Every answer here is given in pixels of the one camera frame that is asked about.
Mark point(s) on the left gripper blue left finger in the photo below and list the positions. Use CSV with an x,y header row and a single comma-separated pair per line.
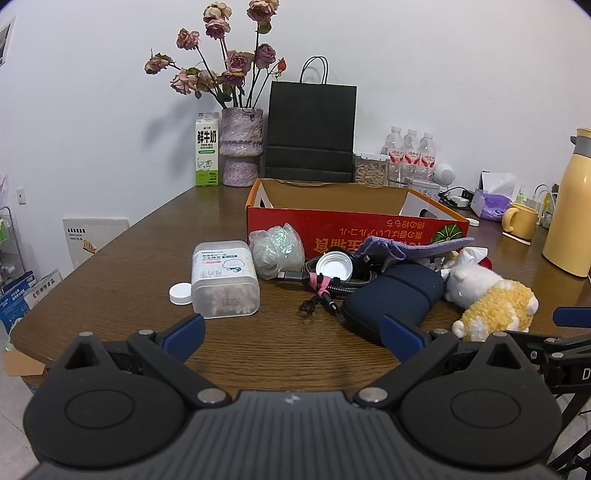
x,y
185,337

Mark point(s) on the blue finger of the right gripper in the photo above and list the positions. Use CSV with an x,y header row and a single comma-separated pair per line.
x,y
572,317

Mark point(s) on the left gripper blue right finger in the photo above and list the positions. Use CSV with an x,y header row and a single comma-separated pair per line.
x,y
402,339

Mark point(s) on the small white round lid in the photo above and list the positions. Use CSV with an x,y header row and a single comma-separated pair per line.
x,y
180,294

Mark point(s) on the navy blue zipper pouch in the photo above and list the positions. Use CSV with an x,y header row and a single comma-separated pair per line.
x,y
406,291

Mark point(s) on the yellow white plush toy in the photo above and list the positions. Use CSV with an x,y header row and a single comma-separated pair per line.
x,y
490,302

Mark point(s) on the purple knitted cloth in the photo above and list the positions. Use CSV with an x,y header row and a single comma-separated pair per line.
x,y
399,251

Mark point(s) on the white tissue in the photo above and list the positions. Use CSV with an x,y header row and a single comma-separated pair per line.
x,y
471,255

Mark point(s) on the iridescent plastic bag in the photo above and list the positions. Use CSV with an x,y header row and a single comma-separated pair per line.
x,y
276,250

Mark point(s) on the white jar lid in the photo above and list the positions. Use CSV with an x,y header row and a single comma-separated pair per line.
x,y
335,264

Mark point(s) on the yellow thermos jug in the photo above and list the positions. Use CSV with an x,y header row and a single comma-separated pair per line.
x,y
567,244

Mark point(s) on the white paper stick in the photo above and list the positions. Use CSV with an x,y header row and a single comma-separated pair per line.
x,y
516,238

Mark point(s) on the yellow ceramic mug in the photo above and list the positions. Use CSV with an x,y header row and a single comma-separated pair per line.
x,y
520,221

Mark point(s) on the red orange cardboard box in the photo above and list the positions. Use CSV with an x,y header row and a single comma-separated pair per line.
x,y
343,215

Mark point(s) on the purple tissue box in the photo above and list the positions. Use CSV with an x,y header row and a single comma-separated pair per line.
x,y
493,195

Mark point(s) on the white power strip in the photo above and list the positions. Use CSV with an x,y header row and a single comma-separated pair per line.
x,y
456,197

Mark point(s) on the white tin box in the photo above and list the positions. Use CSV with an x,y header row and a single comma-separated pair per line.
x,y
428,188

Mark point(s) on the clear container of seeds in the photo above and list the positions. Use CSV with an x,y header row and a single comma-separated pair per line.
x,y
370,169

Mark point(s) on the water bottle right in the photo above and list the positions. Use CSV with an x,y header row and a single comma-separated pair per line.
x,y
427,157

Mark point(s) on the water bottle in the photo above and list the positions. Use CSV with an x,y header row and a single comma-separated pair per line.
x,y
394,148
411,155
427,157

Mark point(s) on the water bottle middle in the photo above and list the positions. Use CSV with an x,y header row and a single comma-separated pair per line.
x,y
411,155

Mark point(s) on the water bottle left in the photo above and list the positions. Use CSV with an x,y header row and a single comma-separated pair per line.
x,y
394,148

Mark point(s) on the purple ceramic vase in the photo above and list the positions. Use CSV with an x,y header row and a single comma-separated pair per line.
x,y
241,145

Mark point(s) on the green white milk carton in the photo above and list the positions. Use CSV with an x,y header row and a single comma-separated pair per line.
x,y
206,149

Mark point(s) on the black paper shopping bag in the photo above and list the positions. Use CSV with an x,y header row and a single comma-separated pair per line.
x,y
310,129

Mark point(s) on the dried pink rose bouquet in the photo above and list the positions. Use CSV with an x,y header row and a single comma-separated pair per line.
x,y
235,78

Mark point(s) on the white board leaning on wall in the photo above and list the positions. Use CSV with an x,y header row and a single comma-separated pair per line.
x,y
86,236

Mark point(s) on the wire rack shelf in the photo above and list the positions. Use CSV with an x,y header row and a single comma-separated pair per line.
x,y
11,259

